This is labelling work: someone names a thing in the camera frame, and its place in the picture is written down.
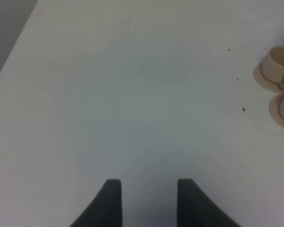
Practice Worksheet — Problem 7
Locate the beige cup saucer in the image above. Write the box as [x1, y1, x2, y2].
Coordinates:
[253, 63, 284, 93]
[269, 94, 284, 128]

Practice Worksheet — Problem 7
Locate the far beige teacup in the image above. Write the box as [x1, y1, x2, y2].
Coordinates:
[260, 46, 284, 90]

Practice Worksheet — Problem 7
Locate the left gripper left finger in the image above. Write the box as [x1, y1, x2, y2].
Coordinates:
[71, 179, 122, 227]

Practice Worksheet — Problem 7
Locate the far beige cup saucer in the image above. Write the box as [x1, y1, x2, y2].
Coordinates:
[253, 63, 284, 93]

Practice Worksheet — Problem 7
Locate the near beige cup saucer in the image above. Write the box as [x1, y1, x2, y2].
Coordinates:
[269, 94, 284, 128]

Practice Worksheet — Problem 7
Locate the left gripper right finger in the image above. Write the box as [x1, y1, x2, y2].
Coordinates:
[177, 179, 238, 227]

